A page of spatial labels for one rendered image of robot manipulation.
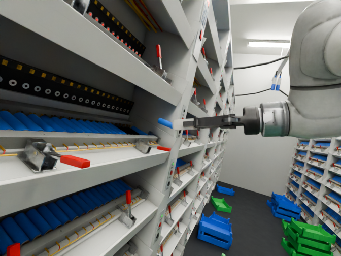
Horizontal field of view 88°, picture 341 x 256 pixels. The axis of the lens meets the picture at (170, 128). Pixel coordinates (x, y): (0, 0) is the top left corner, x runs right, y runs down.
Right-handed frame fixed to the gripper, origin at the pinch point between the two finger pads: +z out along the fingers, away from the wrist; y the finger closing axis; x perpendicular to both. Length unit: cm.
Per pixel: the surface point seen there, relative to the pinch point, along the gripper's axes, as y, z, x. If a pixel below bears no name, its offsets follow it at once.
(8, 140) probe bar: 38.4, 11.3, 4.2
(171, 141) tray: -6.3, 6.9, 5.0
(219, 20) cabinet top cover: -65, -8, -74
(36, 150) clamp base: 37.0, 8.4, 5.4
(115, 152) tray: 19.5, 10.3, 6.9
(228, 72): -146, -9, -67
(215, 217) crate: -177, 16, 100
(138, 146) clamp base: 10.4, 10.1, 6.1
